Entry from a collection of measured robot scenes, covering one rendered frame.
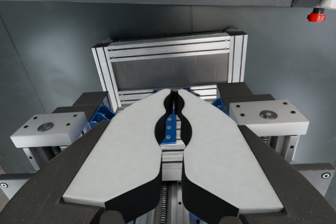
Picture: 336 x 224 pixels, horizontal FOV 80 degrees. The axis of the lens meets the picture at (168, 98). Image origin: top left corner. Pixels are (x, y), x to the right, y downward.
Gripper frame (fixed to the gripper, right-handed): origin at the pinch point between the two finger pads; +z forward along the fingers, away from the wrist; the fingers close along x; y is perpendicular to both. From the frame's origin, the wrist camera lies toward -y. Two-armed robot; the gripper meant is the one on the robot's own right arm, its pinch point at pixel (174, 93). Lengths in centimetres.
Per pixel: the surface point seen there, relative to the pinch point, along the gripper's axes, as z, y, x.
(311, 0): 25.4, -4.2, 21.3
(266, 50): 121, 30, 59
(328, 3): 24.0, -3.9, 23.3
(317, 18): 40, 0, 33
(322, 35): 121, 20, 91
